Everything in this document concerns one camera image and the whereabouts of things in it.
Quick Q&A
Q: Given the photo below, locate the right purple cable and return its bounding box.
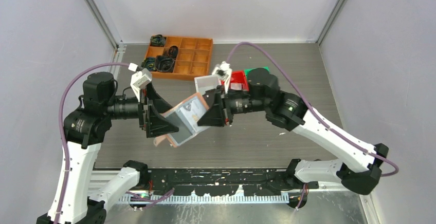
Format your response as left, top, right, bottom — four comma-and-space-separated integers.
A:
226, 42, 400, 211

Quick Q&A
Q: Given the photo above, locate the green black strap left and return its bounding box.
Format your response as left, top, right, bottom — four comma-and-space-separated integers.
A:
141, 57, 157, 72

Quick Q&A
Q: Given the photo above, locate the red plastic bin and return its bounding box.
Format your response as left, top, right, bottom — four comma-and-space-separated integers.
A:
229, 70, 249, 91

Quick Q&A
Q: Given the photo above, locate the orange compartment tray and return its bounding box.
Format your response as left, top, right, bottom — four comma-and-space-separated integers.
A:
141, 34, 213, 80

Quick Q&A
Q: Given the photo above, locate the pink leather card holder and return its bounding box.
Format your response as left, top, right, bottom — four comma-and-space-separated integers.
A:
153, 92, 210, 147

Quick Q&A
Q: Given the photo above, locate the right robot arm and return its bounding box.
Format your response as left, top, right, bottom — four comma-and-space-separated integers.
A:
198, 68, 389, 195

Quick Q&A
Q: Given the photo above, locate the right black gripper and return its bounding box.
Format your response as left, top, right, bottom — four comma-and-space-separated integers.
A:
197, 85, 268, 127

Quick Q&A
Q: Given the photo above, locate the large black strap bundle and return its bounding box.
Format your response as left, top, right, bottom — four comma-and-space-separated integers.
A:
155, 55, 176, 73

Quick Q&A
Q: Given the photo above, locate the white plastic bin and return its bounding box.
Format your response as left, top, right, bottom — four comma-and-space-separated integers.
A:
194, 75, 221, 95

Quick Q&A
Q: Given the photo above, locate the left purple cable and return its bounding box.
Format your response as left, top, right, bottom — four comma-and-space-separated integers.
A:
51, 62, 175, 224

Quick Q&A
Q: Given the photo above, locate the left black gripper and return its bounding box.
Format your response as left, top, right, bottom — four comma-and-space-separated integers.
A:
105, 80, 179, 135

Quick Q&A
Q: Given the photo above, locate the white card in sleeve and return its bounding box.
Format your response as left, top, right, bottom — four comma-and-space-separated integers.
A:
178, 98, 206, 131

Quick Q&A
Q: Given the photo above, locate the black strap top compartment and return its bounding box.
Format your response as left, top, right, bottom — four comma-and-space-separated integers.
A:
150, 34, 167, 47

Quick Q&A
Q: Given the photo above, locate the green plastic bin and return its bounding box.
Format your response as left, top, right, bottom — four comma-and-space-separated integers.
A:
244, 67, 269, 75

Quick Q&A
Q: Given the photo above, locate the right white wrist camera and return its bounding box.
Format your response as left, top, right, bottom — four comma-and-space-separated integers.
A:
211, 61, 232, 87

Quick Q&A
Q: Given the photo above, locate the purple cable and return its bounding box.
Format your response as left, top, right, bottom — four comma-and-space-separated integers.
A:
226, 42, 400, 211
51, 62, 175, 224

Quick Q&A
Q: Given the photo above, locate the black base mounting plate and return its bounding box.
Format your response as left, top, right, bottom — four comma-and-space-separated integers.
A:
132, 168, 303, 197

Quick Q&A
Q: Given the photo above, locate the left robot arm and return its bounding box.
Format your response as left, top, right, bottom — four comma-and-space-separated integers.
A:
37, 69, 178, 223

